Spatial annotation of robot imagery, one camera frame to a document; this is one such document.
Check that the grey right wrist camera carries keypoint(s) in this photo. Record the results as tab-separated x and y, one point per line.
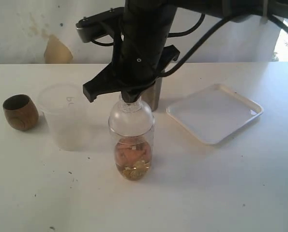
100	25

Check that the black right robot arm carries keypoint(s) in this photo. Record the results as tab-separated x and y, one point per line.
139	31

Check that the clear plastic cup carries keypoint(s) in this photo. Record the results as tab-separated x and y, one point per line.
149	137

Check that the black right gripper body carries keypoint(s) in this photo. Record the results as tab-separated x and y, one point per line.
132	67

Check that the white square plastic tray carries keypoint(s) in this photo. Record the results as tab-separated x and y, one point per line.
214	113

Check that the brown wooden cubes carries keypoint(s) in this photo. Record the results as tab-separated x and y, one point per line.
128	151

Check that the clear dome lid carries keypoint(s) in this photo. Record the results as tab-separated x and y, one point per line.
130	119

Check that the translucent white plastic cup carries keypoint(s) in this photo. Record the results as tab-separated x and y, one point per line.
66	116

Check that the stainless steel cup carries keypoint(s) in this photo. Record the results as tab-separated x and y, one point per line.
152	95

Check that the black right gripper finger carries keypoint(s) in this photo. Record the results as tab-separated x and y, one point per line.
132	96

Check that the brown wooden cup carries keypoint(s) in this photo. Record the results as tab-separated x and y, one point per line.
20	112

